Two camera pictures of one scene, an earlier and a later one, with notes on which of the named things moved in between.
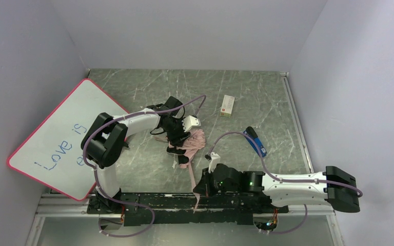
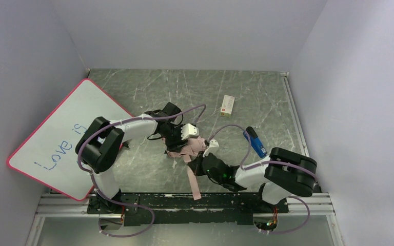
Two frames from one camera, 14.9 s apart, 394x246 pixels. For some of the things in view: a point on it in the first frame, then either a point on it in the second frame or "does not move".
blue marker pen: (250, 131) does not move
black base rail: (184, 209) does not move
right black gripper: (205, 183) to (199, 165)
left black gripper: (177, 149) does not move
